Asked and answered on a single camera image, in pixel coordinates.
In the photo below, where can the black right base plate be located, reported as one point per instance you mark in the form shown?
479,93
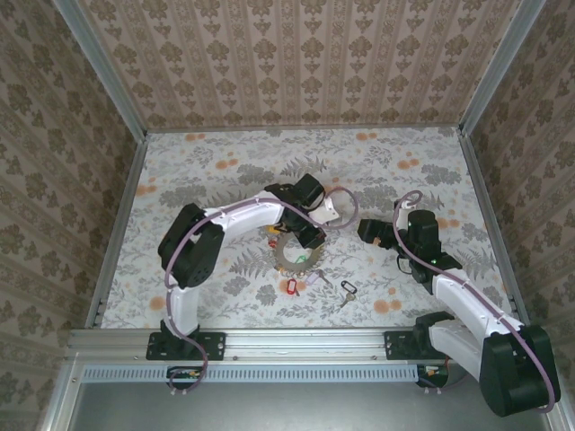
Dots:
395,345

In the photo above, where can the floral table cover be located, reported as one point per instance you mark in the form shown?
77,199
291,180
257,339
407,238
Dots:
359,157

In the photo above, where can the grey metal panel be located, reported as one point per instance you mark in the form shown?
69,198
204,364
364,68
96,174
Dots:
292,408

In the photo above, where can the aluminium side frame rail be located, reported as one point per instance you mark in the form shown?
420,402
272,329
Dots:
485,202
122,224

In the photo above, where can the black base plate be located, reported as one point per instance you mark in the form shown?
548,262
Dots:
215,345
395,345

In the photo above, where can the key with green tag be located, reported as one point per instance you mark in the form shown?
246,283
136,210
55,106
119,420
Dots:
296,260

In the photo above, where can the key with black tag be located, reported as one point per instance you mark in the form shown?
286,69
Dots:
351,296

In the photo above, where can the key with red tag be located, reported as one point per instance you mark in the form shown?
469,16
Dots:
292,288

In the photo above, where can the key with purple tag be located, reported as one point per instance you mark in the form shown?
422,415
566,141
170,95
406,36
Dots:
313,278

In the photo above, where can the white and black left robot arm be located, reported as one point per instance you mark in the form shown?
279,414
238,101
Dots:
251,222

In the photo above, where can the aluminium mounting rail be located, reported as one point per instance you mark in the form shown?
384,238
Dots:
305,343

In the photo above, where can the aluminium lower frame rail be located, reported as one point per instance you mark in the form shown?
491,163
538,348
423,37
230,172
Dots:
567,422
58,404

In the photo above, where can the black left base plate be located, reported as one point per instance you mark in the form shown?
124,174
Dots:
215,345

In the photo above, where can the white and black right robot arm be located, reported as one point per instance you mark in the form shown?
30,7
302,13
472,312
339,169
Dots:
458,305

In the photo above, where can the aluminium frame post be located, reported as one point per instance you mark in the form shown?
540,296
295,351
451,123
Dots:
496,67
107,72

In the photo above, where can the metal keyring of small rings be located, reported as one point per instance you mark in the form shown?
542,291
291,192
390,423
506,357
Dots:
279,256

